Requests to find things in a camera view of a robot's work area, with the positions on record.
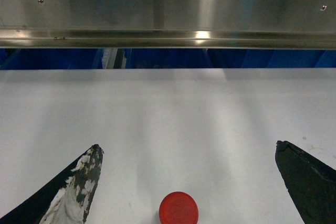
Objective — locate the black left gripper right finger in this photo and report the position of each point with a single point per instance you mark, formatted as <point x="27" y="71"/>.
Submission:
<point x="309" y="182"/>

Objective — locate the left gripper black white-stained left finger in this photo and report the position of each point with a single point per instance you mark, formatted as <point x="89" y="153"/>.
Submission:
<point x="66" y="198"/>

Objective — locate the stainless steel shelf rail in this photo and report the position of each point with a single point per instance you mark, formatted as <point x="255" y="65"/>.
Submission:
<point x="260" y="24"/>

